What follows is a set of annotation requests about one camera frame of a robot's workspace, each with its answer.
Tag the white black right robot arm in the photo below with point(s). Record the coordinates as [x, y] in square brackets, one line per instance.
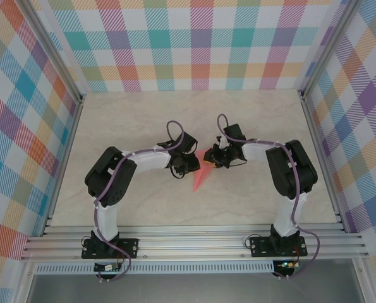
[288, 214]

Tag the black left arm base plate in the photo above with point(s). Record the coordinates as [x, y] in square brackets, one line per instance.
[129, 247]

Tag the pink cloth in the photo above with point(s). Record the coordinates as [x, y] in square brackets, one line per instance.
[202, 175]

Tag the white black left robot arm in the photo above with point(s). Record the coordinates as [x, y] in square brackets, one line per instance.
[153, 159]

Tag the aluminium mounting rail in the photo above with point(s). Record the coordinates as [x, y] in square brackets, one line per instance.
[191, 243]

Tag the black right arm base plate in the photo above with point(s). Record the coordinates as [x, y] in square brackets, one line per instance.
[260, 251]

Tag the aluminium frame leg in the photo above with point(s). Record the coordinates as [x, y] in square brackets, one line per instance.
[363, 284]
[25, 284]

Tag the aluminium side rail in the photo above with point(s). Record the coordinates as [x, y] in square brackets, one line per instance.
[64, 164]
[323, 164]

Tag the aluminium corner post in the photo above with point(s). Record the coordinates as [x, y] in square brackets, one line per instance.
[330, 50]
[53, 53]

